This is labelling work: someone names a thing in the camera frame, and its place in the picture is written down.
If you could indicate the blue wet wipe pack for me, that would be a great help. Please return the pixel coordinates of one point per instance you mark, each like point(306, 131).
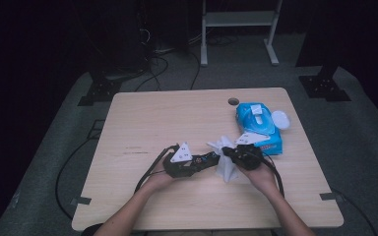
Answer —
point(265, 131)

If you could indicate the person's left hand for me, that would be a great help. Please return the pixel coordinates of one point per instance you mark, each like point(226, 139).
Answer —
point(159, 178)

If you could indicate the white metal table frame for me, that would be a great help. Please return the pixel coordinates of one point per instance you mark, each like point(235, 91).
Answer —
point(239, 19)

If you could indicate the grey tape strip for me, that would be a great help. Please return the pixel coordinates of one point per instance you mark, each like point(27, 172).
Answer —
point(81, 200)
point(331, 196)

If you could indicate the black stand base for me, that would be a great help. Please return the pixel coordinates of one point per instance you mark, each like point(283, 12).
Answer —
point(100, 91)
point(323, 88)

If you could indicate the white wet wipe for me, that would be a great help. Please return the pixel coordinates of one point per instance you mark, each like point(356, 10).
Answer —
point(257, 111)
point(224, 167)

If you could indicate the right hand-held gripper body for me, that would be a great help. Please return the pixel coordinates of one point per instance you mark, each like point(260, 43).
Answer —
point(247, 157)

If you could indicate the blue toy car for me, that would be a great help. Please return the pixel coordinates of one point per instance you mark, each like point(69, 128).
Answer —
point(208, 159)

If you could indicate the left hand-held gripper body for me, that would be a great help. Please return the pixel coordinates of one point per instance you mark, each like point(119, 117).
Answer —
point(177, 167)

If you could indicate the person's right hand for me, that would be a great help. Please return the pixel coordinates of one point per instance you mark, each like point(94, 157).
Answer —
point(261, 178)

